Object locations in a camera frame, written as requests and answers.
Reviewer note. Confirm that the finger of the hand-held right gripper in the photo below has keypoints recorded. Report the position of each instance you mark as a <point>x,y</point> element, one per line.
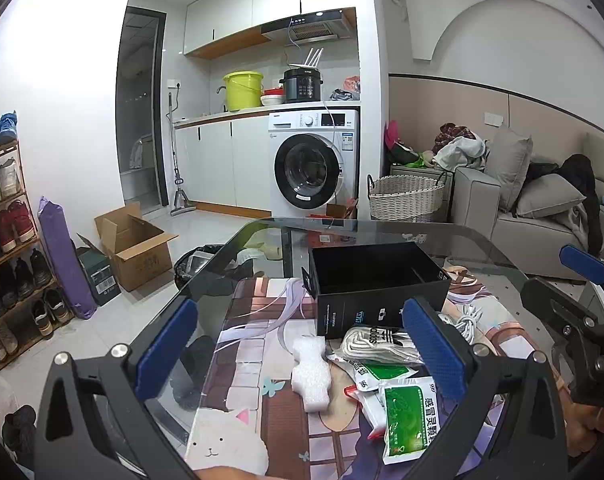
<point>584,262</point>
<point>552,300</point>

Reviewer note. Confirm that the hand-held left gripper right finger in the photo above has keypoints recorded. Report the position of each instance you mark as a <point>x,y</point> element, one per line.
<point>432,355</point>

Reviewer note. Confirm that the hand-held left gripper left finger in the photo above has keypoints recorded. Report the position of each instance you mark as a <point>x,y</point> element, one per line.
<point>166,352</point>

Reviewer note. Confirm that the bag of white shoelaces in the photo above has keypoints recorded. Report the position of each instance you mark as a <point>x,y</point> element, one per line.
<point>377,345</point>

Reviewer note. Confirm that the green medicine packet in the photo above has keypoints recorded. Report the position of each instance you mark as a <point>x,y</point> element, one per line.
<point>407,420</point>
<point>387,372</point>

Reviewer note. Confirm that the flat grey cushion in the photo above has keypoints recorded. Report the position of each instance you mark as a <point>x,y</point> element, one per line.
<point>549,197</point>

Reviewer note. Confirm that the black cardboard box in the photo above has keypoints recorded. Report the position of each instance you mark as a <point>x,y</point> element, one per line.
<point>382,300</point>

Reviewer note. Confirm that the white packet with red corner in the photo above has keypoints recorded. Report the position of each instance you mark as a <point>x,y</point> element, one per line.
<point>372,405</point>

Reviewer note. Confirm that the black jacket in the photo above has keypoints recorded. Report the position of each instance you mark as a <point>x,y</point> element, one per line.
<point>582,180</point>

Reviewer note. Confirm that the trash bin with black bag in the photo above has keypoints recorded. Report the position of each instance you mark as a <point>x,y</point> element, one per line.
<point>194,265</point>

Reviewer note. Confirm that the open cardboard box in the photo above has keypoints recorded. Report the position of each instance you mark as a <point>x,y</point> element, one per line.
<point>137,255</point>

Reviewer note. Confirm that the dark green box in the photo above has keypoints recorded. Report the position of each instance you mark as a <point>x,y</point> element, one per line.
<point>99,275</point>

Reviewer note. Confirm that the grey sofa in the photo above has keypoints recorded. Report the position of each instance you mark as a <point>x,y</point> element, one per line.
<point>482,210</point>

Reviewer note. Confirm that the tall grey cushion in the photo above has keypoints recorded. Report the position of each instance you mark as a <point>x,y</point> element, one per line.
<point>509,165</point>

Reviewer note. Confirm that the white foam piece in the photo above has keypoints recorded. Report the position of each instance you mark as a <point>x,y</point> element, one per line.
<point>309,380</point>

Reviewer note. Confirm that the printed table mat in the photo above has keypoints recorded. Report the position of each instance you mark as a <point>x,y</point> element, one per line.
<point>282,410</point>

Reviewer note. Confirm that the purple rolled mat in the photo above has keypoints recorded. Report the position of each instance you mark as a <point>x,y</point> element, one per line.
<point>64,260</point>

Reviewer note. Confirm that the wicker laundry basket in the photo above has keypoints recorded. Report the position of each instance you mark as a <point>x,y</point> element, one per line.
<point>407,200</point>

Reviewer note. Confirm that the dark shoes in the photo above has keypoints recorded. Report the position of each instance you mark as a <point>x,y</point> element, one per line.
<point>19,427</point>

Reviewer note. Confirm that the pile of clothes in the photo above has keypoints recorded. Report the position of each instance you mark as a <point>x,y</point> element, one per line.
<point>459,147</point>

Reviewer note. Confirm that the mop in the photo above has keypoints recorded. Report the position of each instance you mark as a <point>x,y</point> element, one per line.
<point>174,160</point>

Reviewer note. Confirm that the white lower cabinets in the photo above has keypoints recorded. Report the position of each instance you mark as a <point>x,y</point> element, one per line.
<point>217,165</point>

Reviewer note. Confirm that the white cabinets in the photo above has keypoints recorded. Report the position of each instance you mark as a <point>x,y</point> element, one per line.
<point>217,165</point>
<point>242,5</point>

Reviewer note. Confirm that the group of shoes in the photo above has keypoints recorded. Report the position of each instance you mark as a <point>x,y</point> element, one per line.
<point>12,220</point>

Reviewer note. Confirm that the pink and green cloth pile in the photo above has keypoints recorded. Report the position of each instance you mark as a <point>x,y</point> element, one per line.
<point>399,150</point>

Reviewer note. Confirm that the white washing machine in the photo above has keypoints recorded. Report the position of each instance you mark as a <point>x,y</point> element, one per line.
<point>312,165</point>

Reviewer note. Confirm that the yellow-green bucket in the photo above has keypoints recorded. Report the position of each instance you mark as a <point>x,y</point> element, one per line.
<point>243,92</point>

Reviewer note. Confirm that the white bowl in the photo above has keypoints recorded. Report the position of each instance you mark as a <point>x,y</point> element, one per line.
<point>273,100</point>

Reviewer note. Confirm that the plastic bags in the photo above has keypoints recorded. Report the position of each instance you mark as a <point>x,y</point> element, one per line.
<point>347,90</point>

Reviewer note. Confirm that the red bowl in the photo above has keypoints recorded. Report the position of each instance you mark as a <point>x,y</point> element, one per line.
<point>274,92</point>

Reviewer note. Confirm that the black pressure cooker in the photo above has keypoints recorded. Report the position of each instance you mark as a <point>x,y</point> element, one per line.
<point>302,87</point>

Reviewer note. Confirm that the white router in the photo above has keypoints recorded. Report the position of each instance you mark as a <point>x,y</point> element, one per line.
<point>307,64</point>

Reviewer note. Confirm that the range hood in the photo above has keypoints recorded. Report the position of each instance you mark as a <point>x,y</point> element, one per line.
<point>309,27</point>

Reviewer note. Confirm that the white upper cabinets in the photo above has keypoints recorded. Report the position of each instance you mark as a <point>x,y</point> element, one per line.
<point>242,5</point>

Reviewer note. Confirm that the wall socket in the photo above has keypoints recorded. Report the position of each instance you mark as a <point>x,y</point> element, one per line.
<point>493,119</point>

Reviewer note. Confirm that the dark door frame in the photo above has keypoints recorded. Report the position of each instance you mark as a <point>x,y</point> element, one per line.
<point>159,110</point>

